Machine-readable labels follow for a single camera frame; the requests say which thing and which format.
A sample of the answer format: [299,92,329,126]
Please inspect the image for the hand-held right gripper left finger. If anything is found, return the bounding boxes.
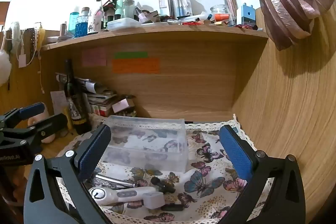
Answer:
[23,124,113,224]

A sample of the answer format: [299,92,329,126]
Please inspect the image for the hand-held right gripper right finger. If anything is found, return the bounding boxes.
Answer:
[218,124,306,224]

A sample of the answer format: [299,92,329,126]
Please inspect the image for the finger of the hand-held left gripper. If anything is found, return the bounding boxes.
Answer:
[0,102,46,132]
[25,113,69,153]

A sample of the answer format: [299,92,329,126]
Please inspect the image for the white rotary cutter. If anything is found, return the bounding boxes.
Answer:
[89,185,158,206]

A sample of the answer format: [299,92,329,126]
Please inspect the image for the clear plastic storage box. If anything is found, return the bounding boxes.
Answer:
[101,115,189,173]

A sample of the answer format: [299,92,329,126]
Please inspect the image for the beige round object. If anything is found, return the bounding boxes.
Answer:
[28,115,56,144]

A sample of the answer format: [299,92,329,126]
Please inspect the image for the white paper note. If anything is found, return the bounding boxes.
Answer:
[50,91,68,116]

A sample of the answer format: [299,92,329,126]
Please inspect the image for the dark glass wine bottle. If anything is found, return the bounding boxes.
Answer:
[64,59,91,135]

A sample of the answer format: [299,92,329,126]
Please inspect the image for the silver metal clipper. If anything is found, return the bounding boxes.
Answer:
[93,174,137,188]

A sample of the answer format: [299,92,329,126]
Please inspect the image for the butterfly print lace cloth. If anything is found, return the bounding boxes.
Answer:
[56,114,274,224]

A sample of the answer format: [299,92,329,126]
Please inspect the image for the white fluffy pompom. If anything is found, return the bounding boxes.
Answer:
[0,49,12,86]

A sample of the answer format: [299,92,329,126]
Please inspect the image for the stack of books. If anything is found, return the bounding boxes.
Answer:
[75,77,118,117]

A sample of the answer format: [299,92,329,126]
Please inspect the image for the small cardboard box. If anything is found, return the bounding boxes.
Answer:
[112,97,136,116]

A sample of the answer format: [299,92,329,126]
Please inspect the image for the hanging lace ribbons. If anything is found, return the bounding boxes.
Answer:
[26,23,47,64]

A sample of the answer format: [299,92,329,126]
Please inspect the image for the small white plastic cube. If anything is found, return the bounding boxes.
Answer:
[143,193,166,210]

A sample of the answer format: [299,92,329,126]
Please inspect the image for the pink sticky note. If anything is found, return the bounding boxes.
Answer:
[82,48,107,67]

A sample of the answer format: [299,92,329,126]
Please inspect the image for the flat black stick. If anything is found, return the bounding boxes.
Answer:
[161,203,184,212]

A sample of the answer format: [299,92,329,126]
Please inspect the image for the teal plastic bottle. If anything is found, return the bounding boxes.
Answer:
[69,12,80,33]

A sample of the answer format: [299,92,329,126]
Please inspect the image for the blue patterned glass bottle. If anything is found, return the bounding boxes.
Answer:
[75,7,91,38]

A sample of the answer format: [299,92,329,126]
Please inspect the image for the orange sticky note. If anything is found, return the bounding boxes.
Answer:
[112,58,160,74]

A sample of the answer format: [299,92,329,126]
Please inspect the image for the green sticky note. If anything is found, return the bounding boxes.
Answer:
[115,51,148,59]

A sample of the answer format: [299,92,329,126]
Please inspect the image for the white slender neck bottle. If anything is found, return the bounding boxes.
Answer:
[88,0,104,35]

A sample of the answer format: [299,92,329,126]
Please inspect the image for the flat white plastic box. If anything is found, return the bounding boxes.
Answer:
[107,18,142,31]

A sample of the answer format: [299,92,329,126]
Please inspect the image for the mint green bottle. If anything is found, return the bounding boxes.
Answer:
[115,0,128,21]

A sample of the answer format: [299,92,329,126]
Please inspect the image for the wooden shelf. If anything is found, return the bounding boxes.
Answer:
[41,24,269,52]

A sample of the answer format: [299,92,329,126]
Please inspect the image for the blue rectangular box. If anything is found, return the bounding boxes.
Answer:
[236,3,256,28]

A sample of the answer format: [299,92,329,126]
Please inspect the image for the clear round cap bottle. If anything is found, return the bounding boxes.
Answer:
[123,0,136,20]

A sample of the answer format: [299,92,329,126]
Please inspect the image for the small pink white bottle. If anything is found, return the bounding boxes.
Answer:
[135,7,149,24]

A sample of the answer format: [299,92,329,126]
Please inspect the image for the short glass jar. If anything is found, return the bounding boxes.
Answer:
[210,5,229,20]

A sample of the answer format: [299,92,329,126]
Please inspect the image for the tall clear cylinder jar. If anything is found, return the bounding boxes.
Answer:
[223,0,238,26]

